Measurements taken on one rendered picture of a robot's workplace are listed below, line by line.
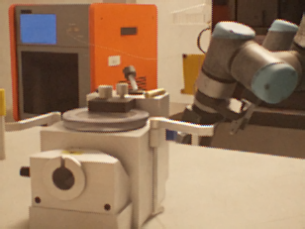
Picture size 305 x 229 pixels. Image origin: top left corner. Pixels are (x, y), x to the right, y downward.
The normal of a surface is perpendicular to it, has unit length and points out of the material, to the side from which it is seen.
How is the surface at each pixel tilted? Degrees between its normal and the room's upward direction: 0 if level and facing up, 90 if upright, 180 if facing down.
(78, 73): 90
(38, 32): 90
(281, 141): 90
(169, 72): 90
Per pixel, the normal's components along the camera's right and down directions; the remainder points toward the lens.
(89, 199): -0.28, 0.18
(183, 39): -0.48, 0.16
